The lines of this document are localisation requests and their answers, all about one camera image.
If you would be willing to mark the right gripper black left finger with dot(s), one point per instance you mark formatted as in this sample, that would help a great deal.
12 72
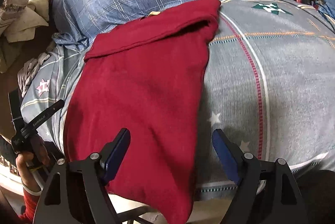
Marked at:
75 192

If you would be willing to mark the dark red small garment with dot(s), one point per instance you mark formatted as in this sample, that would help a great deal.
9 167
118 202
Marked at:
147 76

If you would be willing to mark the blue denim garment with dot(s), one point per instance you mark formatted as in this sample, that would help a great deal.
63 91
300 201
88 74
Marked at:
327 9

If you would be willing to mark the person left hand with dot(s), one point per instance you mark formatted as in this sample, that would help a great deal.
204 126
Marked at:
25 163

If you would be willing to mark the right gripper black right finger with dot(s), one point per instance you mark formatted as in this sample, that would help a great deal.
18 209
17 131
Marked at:
267 192

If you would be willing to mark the grey patterned bed sheet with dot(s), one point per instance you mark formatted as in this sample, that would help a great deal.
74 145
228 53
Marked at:
268 84

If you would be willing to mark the red sleeve forearm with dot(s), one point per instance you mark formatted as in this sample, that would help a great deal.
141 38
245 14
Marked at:
30 201

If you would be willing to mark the beige crumpled cloth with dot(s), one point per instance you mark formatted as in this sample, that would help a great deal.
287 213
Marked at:
19 20

